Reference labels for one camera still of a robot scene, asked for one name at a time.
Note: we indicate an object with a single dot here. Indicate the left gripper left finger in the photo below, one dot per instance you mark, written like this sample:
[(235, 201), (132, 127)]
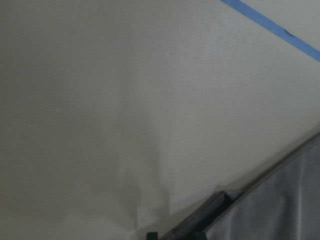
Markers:
[(152, 236)]

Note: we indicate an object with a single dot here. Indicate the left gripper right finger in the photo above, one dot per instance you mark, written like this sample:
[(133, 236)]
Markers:
[(199, 236)]

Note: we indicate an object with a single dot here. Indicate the dark brown t-shirt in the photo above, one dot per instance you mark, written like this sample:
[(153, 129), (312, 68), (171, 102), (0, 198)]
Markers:
[(282, 204)]

